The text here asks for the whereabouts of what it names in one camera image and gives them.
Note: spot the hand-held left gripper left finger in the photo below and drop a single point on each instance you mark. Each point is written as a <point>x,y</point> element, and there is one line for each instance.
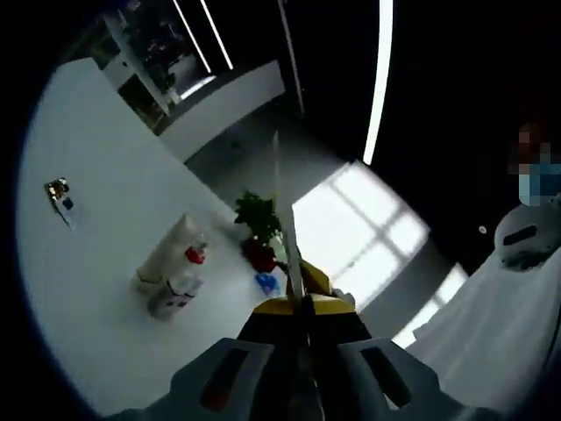
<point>245,373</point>

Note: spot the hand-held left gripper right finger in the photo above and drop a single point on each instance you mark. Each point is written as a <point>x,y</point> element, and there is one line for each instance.
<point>372,377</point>

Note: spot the green skincare sachet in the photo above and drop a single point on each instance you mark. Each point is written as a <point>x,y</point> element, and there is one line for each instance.
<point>290,245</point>

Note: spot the small white skincare bottle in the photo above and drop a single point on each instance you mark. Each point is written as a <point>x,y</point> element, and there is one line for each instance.
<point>166,304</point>
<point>190,285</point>

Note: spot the white skincare tube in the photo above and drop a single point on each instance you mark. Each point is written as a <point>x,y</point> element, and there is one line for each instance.
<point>168,254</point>

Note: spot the blue and white packet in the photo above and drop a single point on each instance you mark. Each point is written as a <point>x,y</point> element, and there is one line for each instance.
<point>267,284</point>

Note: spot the red flower pot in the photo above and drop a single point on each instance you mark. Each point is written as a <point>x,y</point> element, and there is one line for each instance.
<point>259,255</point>

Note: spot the large window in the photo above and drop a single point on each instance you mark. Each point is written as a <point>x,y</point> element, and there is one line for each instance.
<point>359,228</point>

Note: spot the green plant in white pot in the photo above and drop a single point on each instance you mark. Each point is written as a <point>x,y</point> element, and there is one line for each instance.
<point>258,215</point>

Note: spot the person in white shirt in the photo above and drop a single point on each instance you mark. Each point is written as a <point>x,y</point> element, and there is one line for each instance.
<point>491,342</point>

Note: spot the white chest-worn device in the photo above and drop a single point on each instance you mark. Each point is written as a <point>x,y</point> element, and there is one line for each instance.
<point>521,250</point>

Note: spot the ceiling light strip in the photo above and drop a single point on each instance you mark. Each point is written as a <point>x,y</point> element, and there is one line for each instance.
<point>191,37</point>
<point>379,79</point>
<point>217,35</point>

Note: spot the long white office counter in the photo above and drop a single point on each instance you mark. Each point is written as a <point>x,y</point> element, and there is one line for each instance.
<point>140,87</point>

